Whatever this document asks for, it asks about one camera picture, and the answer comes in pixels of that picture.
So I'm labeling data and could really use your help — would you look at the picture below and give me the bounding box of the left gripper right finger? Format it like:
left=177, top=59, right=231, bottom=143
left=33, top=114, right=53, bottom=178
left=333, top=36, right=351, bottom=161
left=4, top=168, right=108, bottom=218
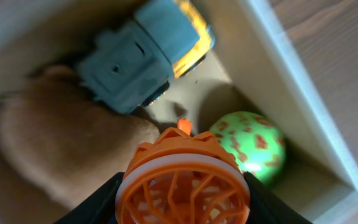
left=243, top=172, right=312, bottom=224

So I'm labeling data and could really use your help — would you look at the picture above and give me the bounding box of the yellow grey toy truck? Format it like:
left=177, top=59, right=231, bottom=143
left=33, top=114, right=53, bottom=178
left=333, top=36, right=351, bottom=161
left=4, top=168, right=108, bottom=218
left=76, top=0, right=215, bottom=114

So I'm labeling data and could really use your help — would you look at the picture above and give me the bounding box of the green number ball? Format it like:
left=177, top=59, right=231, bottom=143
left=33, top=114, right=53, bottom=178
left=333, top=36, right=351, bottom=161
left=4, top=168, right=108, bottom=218
left=209, top=111, right=287, bottom=185

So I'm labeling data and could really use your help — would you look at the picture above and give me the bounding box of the orange round basket toy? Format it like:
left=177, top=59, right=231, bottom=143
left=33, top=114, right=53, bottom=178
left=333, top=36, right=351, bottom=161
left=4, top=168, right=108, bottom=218
left=115, top=128, right=250, bottom=224

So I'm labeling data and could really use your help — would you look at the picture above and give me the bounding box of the pink white pig toy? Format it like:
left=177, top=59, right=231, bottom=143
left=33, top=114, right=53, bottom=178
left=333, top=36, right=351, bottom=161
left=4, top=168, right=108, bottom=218
left=177, top=118, right=192, bottom=136

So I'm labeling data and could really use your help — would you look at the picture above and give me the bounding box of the brown plush toy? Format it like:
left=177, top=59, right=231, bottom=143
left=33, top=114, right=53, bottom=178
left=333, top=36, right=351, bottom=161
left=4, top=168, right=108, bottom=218
left=0, top=65, right=160, bottom=209

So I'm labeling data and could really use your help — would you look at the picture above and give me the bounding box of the white cardboard box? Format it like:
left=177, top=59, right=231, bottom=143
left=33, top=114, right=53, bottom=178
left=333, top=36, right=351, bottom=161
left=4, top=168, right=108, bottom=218
left=0, top=1, right=358, bottom=223

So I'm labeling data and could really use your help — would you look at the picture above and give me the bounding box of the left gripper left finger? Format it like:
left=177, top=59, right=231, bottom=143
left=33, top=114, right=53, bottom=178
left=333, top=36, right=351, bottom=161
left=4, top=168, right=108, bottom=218
left=53, top=172, right=124, bottom=224

